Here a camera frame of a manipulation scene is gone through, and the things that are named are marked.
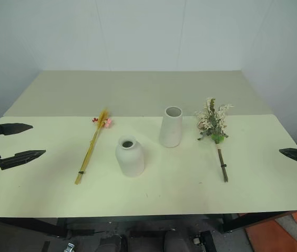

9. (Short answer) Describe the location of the yellow dried flower bundle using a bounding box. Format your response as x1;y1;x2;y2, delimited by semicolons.
74;108;112;186

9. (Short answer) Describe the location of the white tapered ceramic vase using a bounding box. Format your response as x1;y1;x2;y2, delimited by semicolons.
159;106;183;149

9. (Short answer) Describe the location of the green white dried flower bouquet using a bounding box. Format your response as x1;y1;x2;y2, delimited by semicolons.
194;98;235;183

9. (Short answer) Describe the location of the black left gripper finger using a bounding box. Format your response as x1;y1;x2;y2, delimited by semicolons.
0;150;47;171
0;122;34;137

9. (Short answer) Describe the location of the white rounded ceramic vase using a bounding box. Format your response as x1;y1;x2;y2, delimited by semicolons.
115;135;146;177

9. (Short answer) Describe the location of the dark rounded robot foot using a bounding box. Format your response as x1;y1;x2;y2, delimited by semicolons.
163;230;188;252
99;234;128;252

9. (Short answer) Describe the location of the black metal table frame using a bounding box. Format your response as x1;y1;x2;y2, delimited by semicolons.
0;209;296;252

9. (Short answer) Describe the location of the orange floor mat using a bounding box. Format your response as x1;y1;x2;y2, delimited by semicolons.
244;209;297;252

